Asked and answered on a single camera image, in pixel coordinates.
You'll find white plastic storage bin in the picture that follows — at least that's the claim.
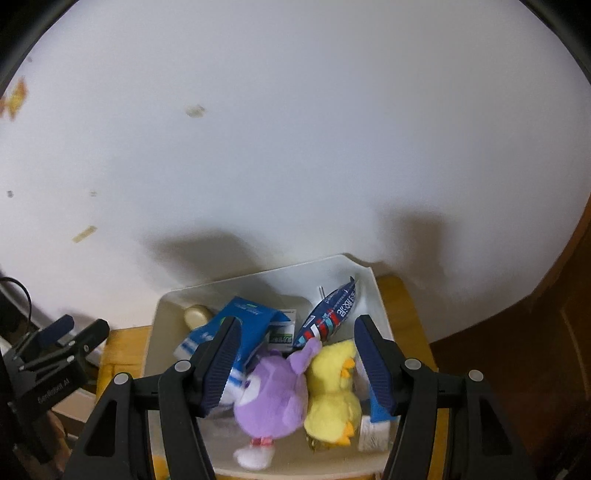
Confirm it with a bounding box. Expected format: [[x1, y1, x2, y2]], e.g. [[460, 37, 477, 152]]
[[142, 255, 394, 479]]

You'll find dark blue tissue pack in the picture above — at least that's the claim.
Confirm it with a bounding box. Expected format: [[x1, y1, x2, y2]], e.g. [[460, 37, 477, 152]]
[[293, 277, 356, 349]]

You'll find blue Hiipapa wipes pack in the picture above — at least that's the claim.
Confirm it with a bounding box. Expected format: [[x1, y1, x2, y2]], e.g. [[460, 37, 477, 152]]
[[173, 297, 279, 407]]

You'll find gold round compact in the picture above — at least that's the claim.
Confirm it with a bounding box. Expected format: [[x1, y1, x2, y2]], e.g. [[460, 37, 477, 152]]
[[183, 304, 214, 331]]

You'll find white green medicine box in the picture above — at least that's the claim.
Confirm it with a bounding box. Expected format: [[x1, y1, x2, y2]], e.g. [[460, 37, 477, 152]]
[[266, 309, 297, 352]]

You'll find small white barcode box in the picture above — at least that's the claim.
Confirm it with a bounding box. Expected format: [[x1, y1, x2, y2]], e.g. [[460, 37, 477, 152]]
[[358, 415, 391, 452]]

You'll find blue cream tube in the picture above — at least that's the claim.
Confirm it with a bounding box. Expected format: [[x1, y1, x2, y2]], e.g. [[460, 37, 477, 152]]
[[370, 388, 398, 424]]

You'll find black cable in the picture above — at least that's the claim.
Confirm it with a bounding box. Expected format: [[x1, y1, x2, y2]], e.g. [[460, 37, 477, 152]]
[[0, 276, 33, 333]]

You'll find yellow duck plush toy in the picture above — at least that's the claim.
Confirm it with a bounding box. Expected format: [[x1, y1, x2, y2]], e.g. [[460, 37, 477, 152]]
[[304, 340, 362, 446]]

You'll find purple plush toy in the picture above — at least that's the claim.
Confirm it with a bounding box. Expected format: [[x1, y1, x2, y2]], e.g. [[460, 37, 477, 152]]
[[233, 338, 322, 471]]

